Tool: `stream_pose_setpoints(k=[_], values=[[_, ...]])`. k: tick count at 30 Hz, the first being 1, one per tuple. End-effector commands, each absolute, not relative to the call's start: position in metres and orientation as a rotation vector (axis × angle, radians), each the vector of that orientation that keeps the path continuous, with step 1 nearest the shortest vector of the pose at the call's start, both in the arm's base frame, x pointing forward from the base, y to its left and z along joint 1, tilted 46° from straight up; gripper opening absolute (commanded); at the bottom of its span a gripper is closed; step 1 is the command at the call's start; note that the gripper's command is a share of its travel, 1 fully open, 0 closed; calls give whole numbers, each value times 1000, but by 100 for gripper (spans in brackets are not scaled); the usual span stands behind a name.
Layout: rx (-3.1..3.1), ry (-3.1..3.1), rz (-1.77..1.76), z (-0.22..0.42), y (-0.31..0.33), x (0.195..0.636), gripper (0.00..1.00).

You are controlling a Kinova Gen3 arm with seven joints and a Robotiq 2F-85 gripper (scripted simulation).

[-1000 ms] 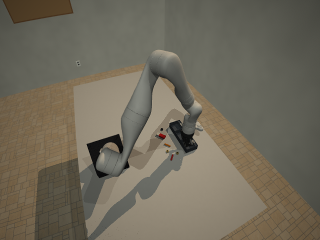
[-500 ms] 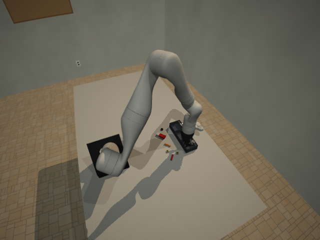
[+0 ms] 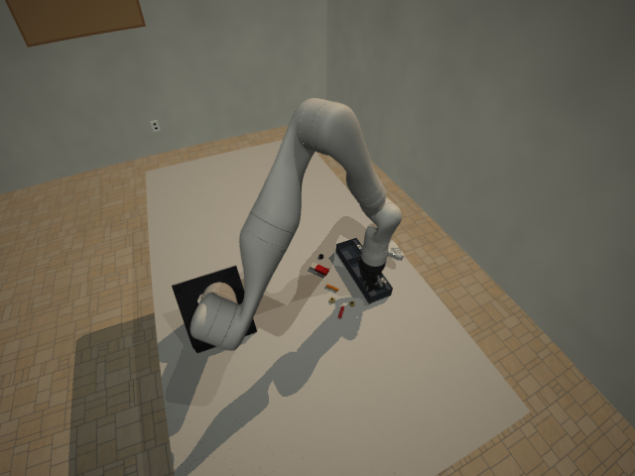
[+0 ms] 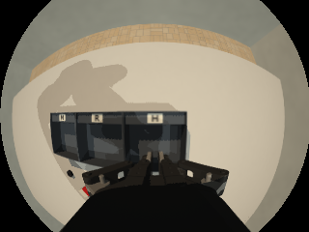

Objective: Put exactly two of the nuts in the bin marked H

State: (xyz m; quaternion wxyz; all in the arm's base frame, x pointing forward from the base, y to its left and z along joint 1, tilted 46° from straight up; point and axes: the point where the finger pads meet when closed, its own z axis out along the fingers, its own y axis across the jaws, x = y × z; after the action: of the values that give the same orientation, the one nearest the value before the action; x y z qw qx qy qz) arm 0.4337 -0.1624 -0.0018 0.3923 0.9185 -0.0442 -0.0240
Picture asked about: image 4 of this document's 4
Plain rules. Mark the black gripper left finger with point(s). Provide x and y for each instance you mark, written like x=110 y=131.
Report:
x=106 y=176

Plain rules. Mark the black divided tray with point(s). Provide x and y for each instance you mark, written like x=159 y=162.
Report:
x=101 y=145

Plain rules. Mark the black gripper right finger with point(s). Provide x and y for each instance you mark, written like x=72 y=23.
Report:
x=213 y=177

